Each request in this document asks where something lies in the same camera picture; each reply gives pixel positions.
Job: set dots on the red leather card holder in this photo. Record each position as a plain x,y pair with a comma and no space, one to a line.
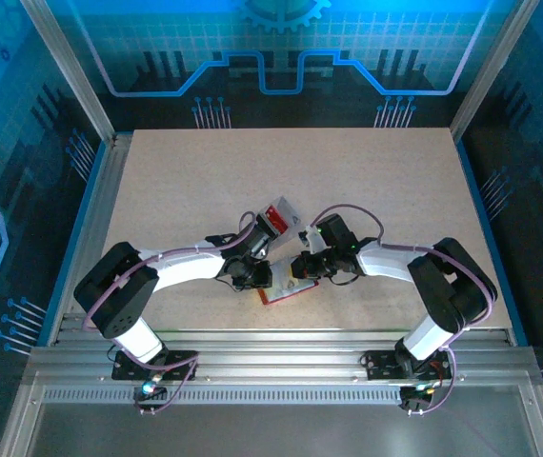
263,297

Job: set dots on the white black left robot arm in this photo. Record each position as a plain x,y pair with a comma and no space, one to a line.
190,266

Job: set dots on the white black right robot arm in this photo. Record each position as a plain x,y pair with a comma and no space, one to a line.
395,266

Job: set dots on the red card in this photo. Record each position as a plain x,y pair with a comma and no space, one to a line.
276,219

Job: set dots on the grey front panel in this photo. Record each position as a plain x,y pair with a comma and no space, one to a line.
276,433

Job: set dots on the aluminium front rail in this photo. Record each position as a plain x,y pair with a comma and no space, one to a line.
276,362

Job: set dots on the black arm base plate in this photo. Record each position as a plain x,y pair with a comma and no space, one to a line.
121,369
378,364

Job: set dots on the side frame rail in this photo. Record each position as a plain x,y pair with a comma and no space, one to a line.
93,228
487,228

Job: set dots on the aluminium frame post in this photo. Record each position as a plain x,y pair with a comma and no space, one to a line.
490,71
70,71

